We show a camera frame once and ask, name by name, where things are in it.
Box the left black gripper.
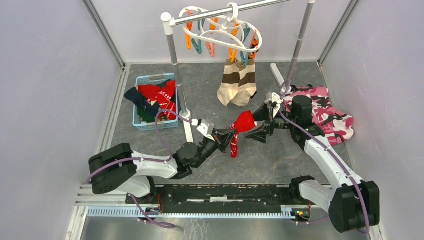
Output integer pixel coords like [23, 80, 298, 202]
[193, 128, 237, 169]

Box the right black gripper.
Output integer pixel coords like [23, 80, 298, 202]
[244, 102, 298, 144]

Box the teal clothespin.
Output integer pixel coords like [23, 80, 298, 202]
[240, 51, 249, 67]
[191, 38, 203, 55]
[242, 23, 251, 43]

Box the pink camouflage bag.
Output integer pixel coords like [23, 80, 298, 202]
[283, 84, 354, 146]

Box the orange clothespin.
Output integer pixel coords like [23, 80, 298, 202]
[231, 22, 239, 37]
[248, 30, 259, 60]
[185, 33, 192, 50]
[228, 48, 237, 63]

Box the white clip hanger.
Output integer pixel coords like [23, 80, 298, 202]
[173, 2, 263, 53]

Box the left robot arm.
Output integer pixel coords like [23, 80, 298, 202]
[88, 129, 236, 204]

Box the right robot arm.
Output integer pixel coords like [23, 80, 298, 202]
[246, 92, 380, 234]

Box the pink clothespin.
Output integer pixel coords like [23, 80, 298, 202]
[205, 42, 216, 58]

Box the light blue plastic basket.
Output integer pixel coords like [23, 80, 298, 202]
[132, 73, 180, 132]

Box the navy blue sock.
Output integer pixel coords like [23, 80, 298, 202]
[124, 87, 160, 116]

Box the silver white drying rack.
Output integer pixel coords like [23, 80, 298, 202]
[160, 0, 316, 143]

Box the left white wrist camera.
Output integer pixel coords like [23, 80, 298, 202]
[191, 118, 215, 141]

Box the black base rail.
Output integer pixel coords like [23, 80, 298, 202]
[125, 184, 314, 214]

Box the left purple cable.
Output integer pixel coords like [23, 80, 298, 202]
[86, 109, 196, 230]

